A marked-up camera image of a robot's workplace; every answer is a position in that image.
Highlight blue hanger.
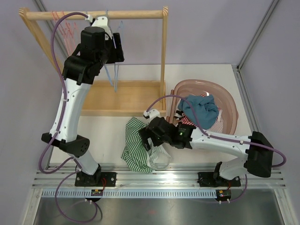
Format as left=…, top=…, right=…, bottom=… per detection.
left=114, top=20, right=124, bottom=92
left=103, top=9, right=113, bottom=87

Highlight black white striped tank top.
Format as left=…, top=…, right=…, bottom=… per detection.
left=173, top=110, right=185, bottom=122

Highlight green white striped tank top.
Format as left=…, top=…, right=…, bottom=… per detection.
left=121, top=117, right=171, bottom=173

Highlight red white striped tank top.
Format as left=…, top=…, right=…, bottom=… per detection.
left=178, top=95, right=215, bottom=129

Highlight pink hanger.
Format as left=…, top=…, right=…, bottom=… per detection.
left=52, top=11, right=69, bottom=56
left=61, top=21, right=75, bottom=55
left=69, top=22, right=78, bottom=41

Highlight blue tank top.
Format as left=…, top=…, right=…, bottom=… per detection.
left=178, top=95, right=219, bottom=129

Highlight mauve tank top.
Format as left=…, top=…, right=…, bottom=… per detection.
left=208, top=115, right=224, bottom=133

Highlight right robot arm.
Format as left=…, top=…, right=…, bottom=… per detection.
left=138, top=117, right=273, bottom=188

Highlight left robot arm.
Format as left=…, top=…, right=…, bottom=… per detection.
left=41, top=26, right=124, bottom=187

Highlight wooden clothes rack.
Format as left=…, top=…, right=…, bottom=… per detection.
left=18, top=6, right=169, bottom=117

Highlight pink plastic basin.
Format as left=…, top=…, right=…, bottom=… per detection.
left=171, top=79, right=239, bottom=135

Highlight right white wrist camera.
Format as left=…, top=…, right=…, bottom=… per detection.
left=143, top=109, right=161, bottom=121

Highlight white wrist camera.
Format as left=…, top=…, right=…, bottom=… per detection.
left=143, top=109, right=161, bottom=121
left=85, top=14, right=112, bottom=37

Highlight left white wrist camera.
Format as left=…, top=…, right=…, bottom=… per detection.
left=85, top=14, right=112, bottom=37

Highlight white slotted cable duct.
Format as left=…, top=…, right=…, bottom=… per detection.
left=42, top=189, right=217, bottom=199

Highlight aluminium mounting rail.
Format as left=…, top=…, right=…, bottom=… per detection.
left=32, top=163, right=286, bottom=189

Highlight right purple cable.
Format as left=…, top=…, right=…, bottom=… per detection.
left=146, top=95, right=288, bottom=202

